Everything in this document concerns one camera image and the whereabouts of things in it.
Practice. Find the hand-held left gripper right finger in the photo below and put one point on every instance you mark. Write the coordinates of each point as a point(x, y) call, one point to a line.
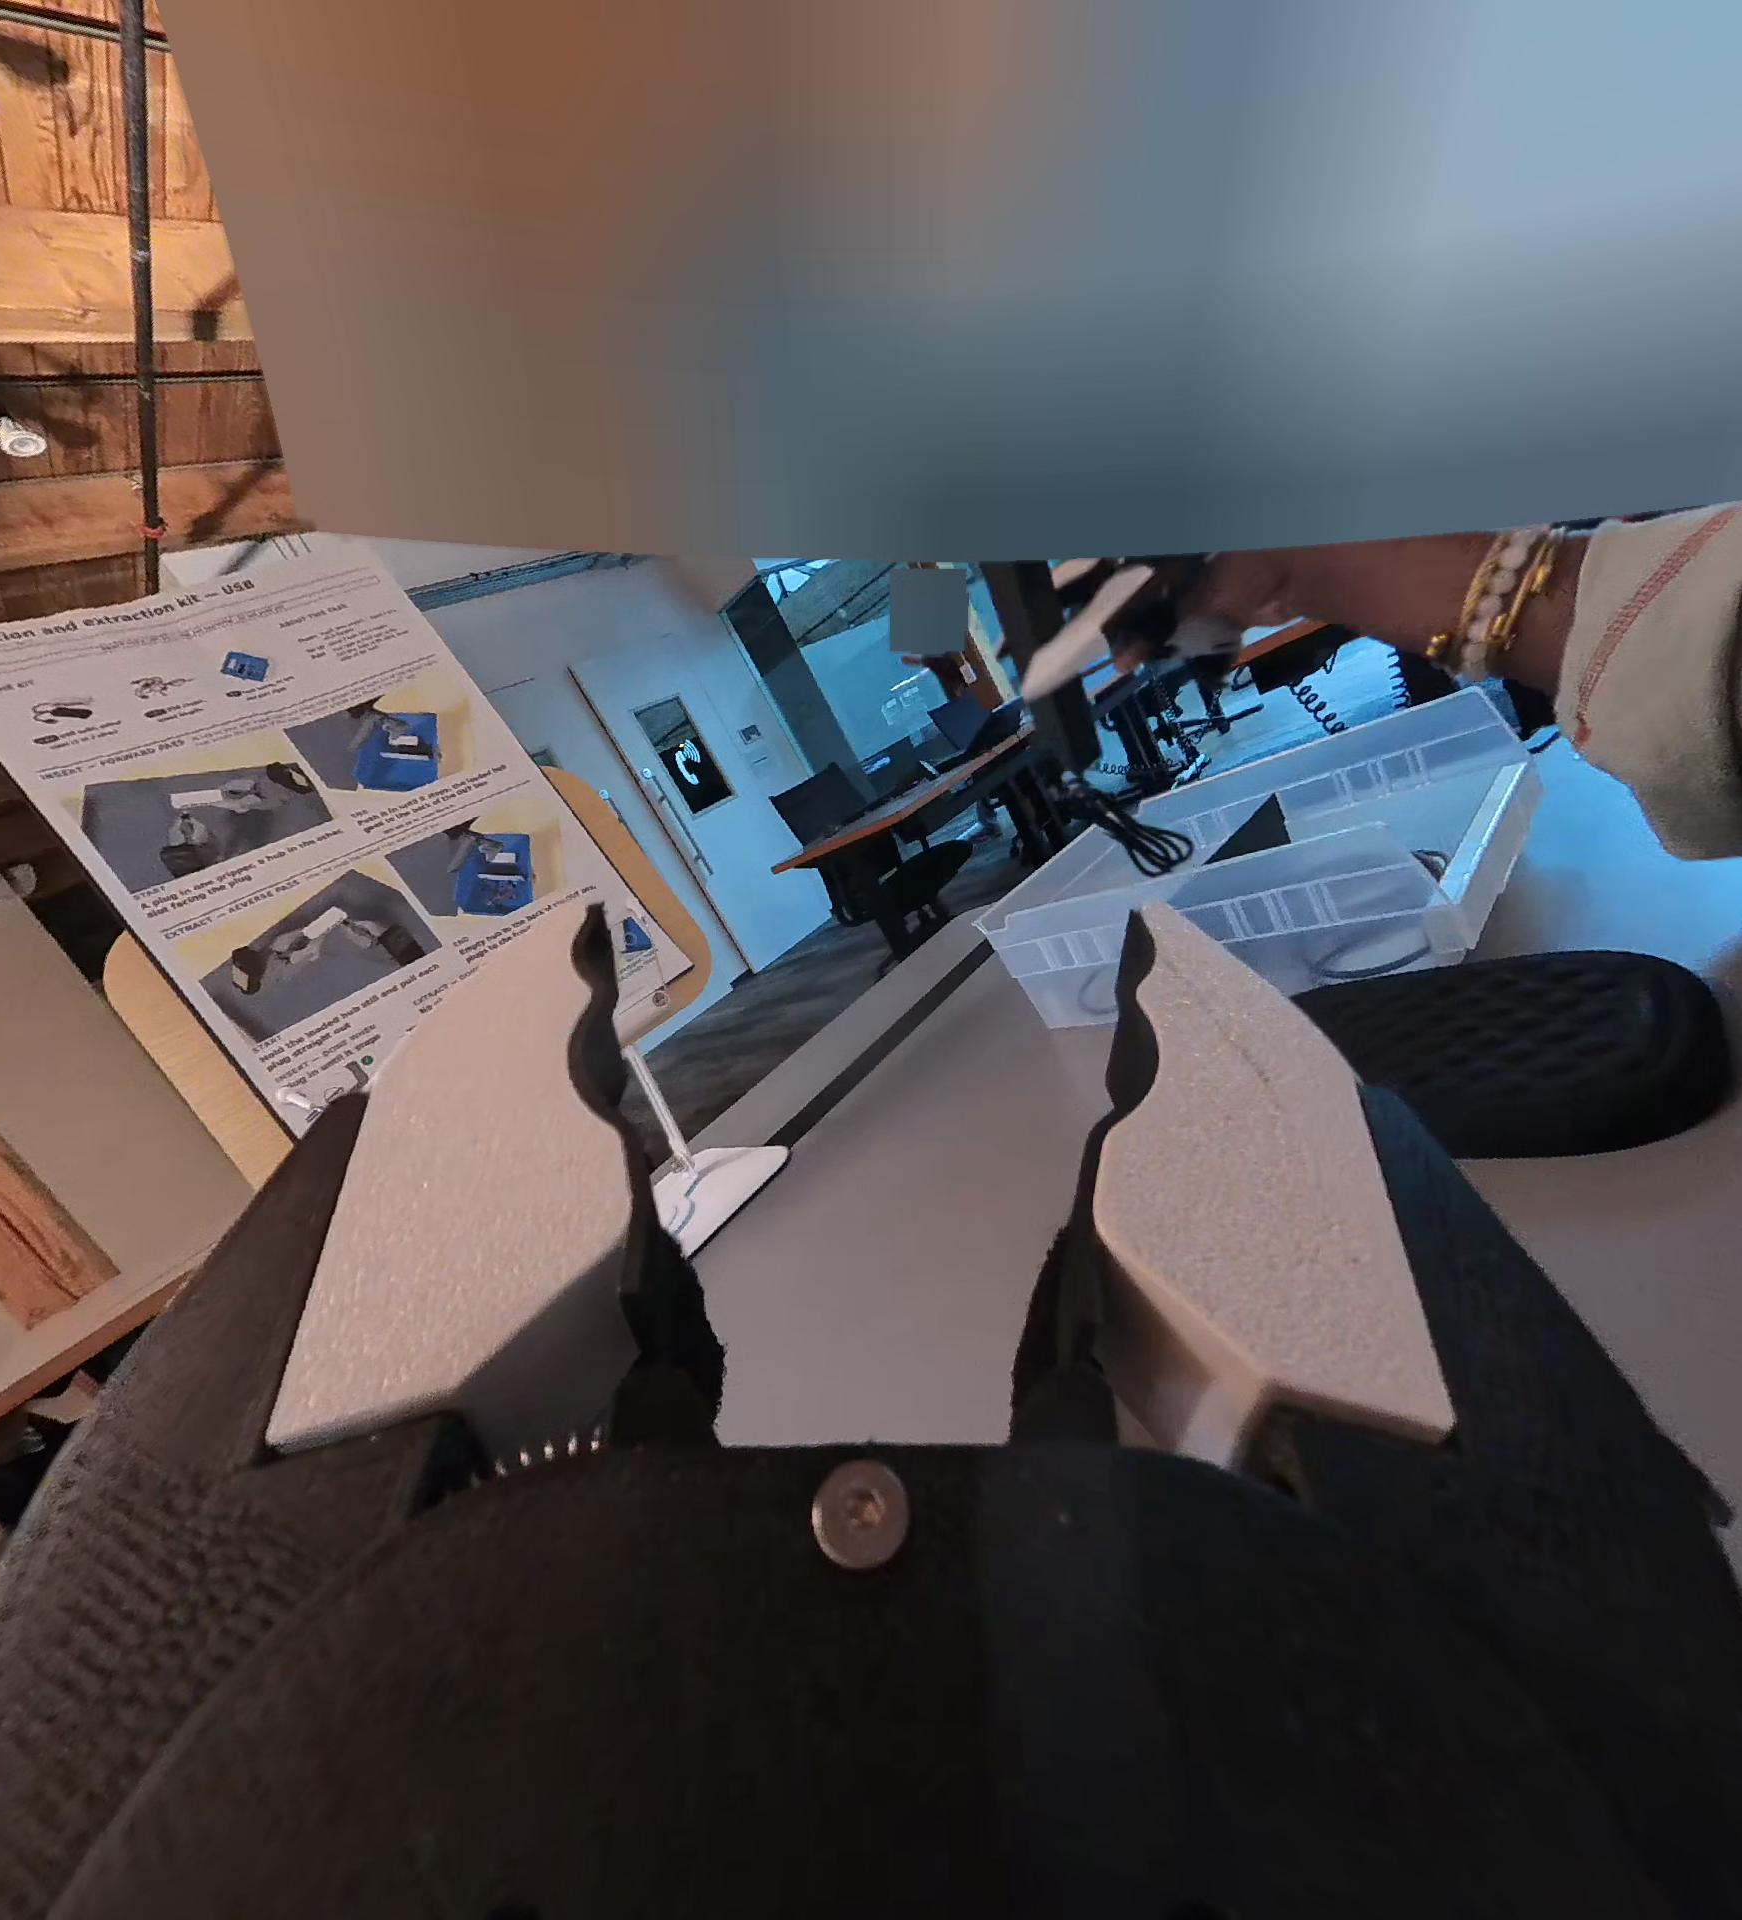
point(1247, 1200)

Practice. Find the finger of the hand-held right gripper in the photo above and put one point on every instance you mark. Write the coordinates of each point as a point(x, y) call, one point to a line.
point(1096, 631)

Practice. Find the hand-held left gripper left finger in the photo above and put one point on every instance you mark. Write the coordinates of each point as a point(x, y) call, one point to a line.
point(466, 1200)

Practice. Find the clear plastic bin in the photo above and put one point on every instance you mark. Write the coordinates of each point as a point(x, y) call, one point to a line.
point(1261, 915)

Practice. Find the person's right forearm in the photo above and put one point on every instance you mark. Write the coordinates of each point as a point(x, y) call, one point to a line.
point(1710, 674)

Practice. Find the person's right hand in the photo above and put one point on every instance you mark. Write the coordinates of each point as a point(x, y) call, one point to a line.
point(1351, 592)

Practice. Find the black bin divider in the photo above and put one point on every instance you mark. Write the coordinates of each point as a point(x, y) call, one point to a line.
point(1254, 837)

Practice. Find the wooden top office desk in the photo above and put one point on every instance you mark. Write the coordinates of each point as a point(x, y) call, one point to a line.
point(886, 822)

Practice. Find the black office chair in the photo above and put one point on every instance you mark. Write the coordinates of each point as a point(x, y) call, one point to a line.
point(900, 884)

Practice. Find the black mesh wrist rest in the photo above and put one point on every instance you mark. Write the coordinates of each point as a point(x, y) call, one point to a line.
point(1531, 1051)

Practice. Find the black phone sign window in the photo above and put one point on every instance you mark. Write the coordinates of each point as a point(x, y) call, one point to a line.
point(689, 765)

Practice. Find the instruction sheet sign board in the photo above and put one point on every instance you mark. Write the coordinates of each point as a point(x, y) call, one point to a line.
point(287, 780)

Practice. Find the black stand pole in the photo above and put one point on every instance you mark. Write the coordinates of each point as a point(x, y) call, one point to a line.
point(140, 301)

